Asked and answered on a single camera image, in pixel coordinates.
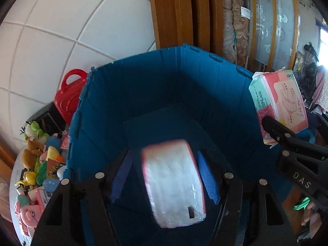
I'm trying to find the pink pig teal shirt plush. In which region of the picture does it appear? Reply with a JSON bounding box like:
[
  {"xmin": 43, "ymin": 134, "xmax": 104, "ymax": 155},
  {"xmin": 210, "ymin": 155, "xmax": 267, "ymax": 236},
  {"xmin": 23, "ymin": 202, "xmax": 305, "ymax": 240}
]
[{"xmin": 15, "ymin": 195, "xmax": 42, "ymax": 228}]

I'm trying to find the pink tissue pack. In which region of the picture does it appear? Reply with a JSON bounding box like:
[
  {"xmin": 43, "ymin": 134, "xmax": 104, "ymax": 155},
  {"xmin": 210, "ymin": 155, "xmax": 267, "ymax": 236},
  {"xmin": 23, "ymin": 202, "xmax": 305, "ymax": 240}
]
[{"xmin": 141, "ymin": 140, "xmax": 206, "ymax": 229}]

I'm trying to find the white pink wipes pack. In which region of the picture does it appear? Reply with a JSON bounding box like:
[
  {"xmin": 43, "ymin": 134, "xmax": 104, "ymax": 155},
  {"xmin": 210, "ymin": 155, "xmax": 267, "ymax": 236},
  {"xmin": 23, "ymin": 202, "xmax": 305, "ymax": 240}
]
[{"xmin": 248, "ymin": 69, "xmax": 309, "ymax": 133}]

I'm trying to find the blue dinosaur hanger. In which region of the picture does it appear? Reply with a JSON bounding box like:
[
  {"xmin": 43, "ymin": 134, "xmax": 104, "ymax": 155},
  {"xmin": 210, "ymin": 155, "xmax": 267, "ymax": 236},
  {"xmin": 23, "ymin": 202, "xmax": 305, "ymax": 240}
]
[{"xmin": 42, "ymin": 178, "xmax": 60, "ymax": 193}]

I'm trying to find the yellow plastic clamp toy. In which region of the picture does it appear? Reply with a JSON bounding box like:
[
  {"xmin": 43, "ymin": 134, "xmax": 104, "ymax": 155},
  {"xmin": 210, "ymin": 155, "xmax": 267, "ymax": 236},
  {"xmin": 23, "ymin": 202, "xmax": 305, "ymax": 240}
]
[{"xmin": 15, "ymin": 171, "xmax": 37, "ymax": 187}]

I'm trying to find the green yellow duck plush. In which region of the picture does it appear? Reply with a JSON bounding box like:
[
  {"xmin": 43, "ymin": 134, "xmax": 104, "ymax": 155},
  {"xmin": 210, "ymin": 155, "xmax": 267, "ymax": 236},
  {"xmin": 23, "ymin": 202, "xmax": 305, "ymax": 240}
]
[{"xmin": 36, "ymin": 146, "xmax": 66, "ymax": 186}]

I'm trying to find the brown bear plush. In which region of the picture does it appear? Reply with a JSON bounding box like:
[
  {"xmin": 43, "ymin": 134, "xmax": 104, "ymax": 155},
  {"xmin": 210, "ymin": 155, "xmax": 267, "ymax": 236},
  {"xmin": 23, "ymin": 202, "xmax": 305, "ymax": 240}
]
[{"xmin": 22, "ymin": 137, "xmax": 46, "ymax": 170}]

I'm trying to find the green frog plush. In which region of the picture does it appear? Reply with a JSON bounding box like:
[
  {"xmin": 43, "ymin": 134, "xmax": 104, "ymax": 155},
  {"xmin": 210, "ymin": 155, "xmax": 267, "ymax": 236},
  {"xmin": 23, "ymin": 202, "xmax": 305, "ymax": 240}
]
[{"xmin": 20, "ymin": 121, "xmax": 49, "ymax": 144}]

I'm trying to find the black gift box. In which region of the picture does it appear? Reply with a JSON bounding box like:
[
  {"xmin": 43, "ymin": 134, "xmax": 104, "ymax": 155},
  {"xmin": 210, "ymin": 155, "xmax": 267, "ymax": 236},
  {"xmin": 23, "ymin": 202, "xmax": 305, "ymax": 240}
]
[{"xmin": 31, "ymin": 110, "xmax": 66, "ymax": 135}]

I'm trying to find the red toy suitcase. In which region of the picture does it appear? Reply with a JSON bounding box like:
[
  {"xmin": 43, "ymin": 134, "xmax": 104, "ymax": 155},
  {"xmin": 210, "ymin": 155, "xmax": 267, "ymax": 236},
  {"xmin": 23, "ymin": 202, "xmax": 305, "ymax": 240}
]
[{"xmin": 54, "ymin": 69, "xmax": 88, "ymax": 125}]

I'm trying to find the blue plastic storage crate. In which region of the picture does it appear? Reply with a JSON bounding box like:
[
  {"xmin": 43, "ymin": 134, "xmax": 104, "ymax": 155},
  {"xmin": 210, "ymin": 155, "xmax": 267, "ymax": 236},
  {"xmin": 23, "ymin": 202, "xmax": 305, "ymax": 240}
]
[{"xmin": 62, "ymin": 43, "xmax": 316, "ymax": 246}]

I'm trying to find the rolled patterned carpet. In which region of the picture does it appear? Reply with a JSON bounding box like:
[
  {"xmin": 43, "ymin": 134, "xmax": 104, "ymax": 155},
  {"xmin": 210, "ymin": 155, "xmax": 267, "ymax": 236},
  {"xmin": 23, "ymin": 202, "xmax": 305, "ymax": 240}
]
[{"xmin": 222, "ymin": 0, "xmax": 251, "ymax": 67}]

